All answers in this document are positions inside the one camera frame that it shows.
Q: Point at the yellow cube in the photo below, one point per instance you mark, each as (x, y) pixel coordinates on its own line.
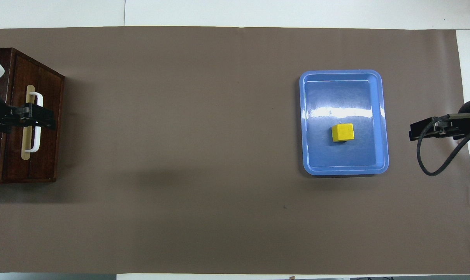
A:
(343, 132)

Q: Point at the blue plastic tray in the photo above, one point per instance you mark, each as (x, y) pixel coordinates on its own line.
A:
(344, 155)

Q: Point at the brown paper table mat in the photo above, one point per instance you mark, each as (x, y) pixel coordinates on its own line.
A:
(204, 155)

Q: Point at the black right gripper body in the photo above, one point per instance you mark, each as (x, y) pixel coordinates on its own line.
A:
(451, 127)

